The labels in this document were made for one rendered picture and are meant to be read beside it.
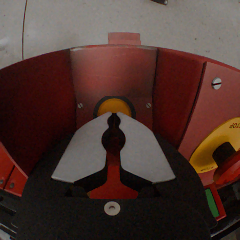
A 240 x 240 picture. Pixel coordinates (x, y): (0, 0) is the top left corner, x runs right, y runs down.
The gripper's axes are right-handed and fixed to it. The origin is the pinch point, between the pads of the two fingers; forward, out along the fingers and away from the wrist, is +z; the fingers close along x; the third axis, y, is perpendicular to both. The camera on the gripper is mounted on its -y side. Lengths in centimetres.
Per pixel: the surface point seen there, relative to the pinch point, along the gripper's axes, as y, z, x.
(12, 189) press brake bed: 24.1, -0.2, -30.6
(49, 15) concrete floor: -38, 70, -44
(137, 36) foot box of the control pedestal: -17, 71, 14
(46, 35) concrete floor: -24, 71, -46
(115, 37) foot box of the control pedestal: -16, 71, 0
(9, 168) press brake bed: 23.9, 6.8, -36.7
